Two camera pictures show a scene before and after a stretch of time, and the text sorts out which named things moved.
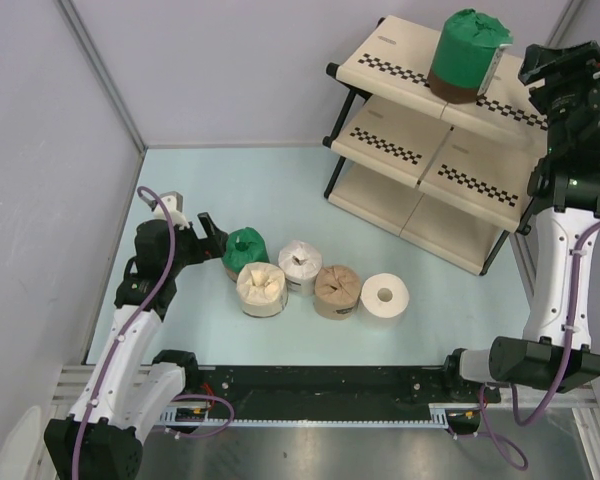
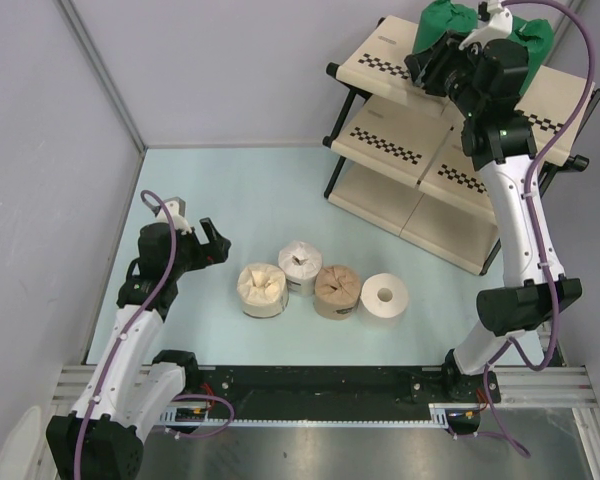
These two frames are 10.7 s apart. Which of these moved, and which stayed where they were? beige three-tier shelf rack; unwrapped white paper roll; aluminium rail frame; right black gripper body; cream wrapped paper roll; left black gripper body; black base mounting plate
Moved: right black gripper body
Stayed: aluminium rail frame; cream wrapped paper roll; black base mounting plate; beige three-tier shelf rack; unwrapped white paper roll; left black gripper body
